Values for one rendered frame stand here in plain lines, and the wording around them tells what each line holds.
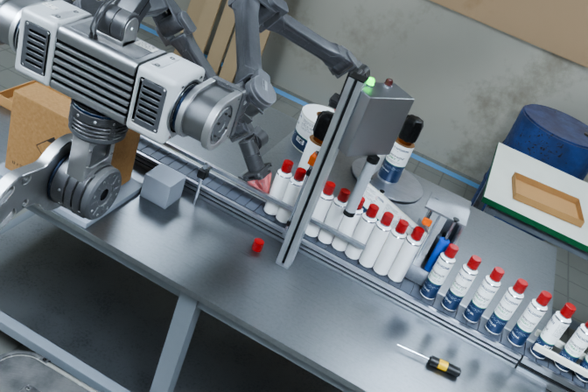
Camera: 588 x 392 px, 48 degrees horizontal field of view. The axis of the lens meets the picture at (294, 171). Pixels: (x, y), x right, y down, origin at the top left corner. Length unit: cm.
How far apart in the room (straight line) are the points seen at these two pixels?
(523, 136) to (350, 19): 163
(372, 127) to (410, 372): 70
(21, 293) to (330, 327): 124
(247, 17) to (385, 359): 103
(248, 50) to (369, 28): 349
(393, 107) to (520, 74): 323
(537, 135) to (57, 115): 307
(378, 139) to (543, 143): 252
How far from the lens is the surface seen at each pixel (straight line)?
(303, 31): 198
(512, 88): 504
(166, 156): 235
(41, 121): 203
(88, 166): 159
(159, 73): 138
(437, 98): 513
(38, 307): 264
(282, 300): 198
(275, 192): 216
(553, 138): 428
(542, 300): 212
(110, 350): 253
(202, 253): 204
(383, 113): 183
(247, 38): 170
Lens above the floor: 210
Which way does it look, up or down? 29 degrees down
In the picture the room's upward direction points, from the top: 21 degrees clockwise
